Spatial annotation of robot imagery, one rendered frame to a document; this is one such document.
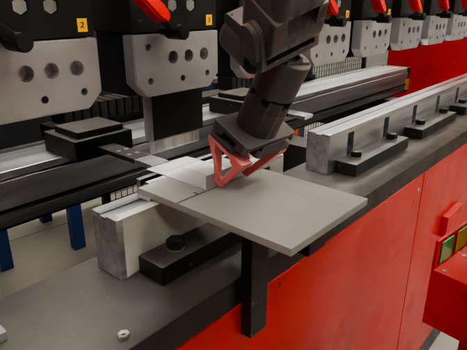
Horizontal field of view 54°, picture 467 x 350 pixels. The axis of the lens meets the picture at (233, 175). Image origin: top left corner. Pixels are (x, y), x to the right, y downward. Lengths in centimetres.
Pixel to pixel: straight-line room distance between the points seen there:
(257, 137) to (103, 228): 25
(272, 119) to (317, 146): 50
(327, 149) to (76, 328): 67
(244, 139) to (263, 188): 10
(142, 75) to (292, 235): 27
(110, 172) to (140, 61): 39
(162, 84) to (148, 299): 29
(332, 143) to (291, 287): 38
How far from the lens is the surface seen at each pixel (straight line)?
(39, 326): 64
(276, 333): 84
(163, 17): 58
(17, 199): 87
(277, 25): 47
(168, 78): 63
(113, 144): 86
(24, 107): 53
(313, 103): 147
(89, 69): 56
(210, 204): 60
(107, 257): 70
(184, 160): 76
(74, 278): 72
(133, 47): 60
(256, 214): 57
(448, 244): 96
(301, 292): 86
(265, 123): 58
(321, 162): 107
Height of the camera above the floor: 125
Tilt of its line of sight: 21 degrees down
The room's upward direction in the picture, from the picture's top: straight up
